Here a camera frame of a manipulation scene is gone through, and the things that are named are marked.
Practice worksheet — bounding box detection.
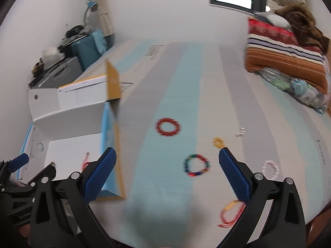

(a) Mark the red string beaded bracelet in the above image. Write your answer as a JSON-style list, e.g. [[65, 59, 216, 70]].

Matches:
[[82, 152, 91, 171]]

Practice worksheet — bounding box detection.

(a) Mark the white plastic bag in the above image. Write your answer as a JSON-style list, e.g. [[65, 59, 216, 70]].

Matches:
[[41, 46, 65, 61]]

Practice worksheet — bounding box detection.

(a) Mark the white bead bracelet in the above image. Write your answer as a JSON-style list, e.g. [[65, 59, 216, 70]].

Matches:
[[261, 160, 281, 180]]

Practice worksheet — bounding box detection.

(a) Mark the blue suitcase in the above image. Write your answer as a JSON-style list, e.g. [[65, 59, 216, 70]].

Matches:
[[71, 31, 108, 72]]

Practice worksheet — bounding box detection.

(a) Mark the grey pillow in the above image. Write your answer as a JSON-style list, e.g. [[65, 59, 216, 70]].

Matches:
[[255, 12, 291, 29]]

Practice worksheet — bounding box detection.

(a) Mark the black bag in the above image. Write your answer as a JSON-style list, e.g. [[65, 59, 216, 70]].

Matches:
[[58, 24, 90, 49]]

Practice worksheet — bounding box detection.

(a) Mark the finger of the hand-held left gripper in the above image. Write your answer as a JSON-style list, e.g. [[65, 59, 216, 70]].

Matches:
[[23, 162, 57, 190], [7, 153, 29, 172]]

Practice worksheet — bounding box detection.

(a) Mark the light blue cloth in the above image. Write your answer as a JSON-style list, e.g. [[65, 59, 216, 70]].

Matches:
[[92, 30, 108, 56]]

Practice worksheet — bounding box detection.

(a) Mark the red cord bracelet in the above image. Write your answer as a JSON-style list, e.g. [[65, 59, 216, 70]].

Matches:
[[218, 200, 246, 228]]

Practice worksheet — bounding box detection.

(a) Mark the floral quilt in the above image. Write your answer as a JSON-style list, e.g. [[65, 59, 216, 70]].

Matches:
[[256, 67, 330, 114]]

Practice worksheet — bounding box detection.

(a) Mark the brown fuzzy blanket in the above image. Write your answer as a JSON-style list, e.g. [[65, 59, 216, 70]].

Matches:
[[274, 4, 331, 55]]

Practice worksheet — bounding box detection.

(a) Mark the multicolour bead bracelet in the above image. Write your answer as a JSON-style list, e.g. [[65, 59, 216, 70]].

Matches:
[[183, 154, 211, 177]]

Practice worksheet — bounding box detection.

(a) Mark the grey suitcase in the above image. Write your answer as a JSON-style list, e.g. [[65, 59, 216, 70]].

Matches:
[[28, 56, 84, 89]]

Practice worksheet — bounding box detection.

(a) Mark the blue desk lamp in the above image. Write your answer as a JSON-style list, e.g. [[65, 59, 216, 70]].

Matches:
[[83, 1, 99, 28]]

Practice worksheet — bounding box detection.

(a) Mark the white cardboard box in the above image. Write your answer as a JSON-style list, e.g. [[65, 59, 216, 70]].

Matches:
[[17, 61, 127, 202]]

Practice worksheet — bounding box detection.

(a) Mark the red bead bracelet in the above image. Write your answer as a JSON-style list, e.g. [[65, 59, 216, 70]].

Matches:
[[155, 117, 180, 137]]

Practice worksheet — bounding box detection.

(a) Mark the striped folded blanket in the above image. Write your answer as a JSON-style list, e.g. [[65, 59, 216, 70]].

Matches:
[[244, 18, 330, 95]]

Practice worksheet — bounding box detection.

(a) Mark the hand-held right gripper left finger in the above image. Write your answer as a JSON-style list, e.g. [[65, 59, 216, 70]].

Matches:
[[30, 147, 117, 248]]

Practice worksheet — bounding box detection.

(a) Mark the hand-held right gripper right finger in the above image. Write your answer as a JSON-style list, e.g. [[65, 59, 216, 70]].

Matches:
[[215, 148, 307, 248]]

